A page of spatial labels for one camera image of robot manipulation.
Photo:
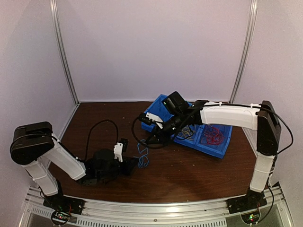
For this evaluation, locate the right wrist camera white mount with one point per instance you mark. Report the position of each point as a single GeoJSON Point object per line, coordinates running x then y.
{"type": "Point", "coordinates": [149, 119]}

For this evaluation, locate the blue bin middle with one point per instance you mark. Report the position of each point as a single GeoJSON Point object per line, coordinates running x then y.
{"type": "Point", "coordinates": [188, 135]}

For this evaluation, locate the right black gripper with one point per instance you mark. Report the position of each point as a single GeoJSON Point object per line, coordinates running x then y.
{"type": "Point", "coordinates": [162, 138]}

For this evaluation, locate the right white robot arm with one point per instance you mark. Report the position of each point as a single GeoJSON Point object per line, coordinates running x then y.
{"type": "Point", "coordinates": [257, 117]}

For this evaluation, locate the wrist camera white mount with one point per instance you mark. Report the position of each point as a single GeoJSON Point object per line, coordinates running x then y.
{"type": "Point", "coordinates": [118, 150]}
{"type": "Point", "coordinates": [149, 119]}

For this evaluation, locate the aluminium frame post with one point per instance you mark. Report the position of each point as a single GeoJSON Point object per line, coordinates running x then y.
{"type": "Point", "coordinates": [246, 48]}
{"type": "Point", "coordinates": [62, 52]}

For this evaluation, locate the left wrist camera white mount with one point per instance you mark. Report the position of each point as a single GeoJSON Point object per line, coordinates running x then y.
{"type": "Point", "coordinates": [118, 150]}

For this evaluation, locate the right aluminium frame post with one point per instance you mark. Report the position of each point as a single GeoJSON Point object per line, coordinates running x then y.
{"type": "Point", "coordinates": [246, 48]}

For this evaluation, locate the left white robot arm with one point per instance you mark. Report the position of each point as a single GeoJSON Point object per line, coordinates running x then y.
{"type": "Point", "coordinates": [34, 143]}

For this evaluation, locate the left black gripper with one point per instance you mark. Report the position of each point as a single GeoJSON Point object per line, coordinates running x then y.
{"type": "Point", "coordinates": [129, 168]}

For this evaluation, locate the blue bin far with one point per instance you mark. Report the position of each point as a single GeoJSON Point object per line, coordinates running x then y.
{"type": "Point", "coordinates": [159, 109]}

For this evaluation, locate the blue bin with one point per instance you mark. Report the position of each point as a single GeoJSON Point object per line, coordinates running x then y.
{"type": "Point", "coordinates": [159, 109]}
{"type": "Point", "coordinates": [214, 139]}
{"type": "Point", "coordinates": [188, 135]}

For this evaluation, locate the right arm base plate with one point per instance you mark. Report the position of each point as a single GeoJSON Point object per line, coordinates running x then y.
{"type": "Point", "coordinates": [245, 203]}

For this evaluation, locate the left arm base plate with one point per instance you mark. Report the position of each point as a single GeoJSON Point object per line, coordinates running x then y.
{"type": "Point", "coordinates": [65, 204]}

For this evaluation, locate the front aluminium rail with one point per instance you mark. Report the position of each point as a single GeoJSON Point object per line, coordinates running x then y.
{"type": "Point", "coordinates": [208, 213]}

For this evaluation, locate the blue bin near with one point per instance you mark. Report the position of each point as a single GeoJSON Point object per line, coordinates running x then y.
{"type": "Point", "coordinates": [214, 139]}

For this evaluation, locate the left aluminium frame post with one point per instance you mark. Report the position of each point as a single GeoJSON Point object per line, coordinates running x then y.
{"type": "Point", "coordinates": [62, 52]}

